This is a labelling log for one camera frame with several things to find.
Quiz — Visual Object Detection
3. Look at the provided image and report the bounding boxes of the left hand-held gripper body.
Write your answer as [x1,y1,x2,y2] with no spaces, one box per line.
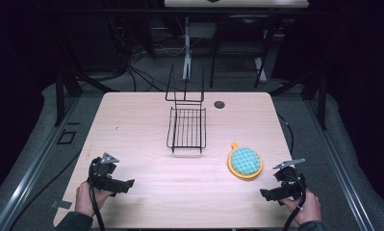
[88,152,132,193]

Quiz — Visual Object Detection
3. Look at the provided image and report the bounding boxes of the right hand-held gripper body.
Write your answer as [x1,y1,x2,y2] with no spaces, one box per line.
[271,158,307,203]

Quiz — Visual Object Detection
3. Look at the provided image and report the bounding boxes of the person's right hand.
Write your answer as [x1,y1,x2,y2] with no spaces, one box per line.
[279,189,322,226]

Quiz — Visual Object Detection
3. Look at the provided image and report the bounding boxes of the person's left hand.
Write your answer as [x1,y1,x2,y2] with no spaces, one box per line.
[74,180,115,218]

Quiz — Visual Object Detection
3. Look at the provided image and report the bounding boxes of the teal sponge with orange holder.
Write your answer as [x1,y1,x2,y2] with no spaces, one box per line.
[227,141,265,180]

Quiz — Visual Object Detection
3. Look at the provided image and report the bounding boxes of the grey tape piece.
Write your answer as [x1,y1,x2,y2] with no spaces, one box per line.
[49,199,73,210]

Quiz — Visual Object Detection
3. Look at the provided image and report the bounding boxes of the black tape square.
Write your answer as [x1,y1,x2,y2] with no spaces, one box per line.
[56,129,78,145]

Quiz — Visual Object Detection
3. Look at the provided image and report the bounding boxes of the black chair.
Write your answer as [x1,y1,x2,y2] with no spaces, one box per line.
[209,13,278,90]

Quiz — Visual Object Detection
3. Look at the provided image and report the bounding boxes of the white background desk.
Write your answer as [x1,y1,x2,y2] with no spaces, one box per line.
[163,0,310,83]

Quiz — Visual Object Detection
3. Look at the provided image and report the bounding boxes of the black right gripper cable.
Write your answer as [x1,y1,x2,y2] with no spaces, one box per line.
[281,179,308,231]

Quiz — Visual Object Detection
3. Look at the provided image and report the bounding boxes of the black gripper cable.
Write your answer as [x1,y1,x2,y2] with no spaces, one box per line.
[281,179,308,231]
[88,184,106,231]

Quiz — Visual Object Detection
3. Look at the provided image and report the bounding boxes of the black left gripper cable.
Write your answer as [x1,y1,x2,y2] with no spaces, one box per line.
[88,184,106,231]

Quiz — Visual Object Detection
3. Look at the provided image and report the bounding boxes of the grey metal floor rail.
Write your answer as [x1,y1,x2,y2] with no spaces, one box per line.
[304,99,377,231]
[0,95,82,231]

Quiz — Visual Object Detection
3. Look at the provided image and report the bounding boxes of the thin black cable beside table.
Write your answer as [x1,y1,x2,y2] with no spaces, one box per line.
[276,113,295,156]

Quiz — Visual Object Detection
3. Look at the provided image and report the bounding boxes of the black wire rack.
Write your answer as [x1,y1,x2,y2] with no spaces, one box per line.
[165,63,208,155]

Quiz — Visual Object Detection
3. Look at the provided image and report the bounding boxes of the black metal frame post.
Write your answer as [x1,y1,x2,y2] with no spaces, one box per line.
[318,72,328,131]
[54,68,66,128]

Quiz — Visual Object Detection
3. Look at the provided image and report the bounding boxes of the tangle of floor cables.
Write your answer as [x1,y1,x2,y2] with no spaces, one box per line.
[114,18,186,93]

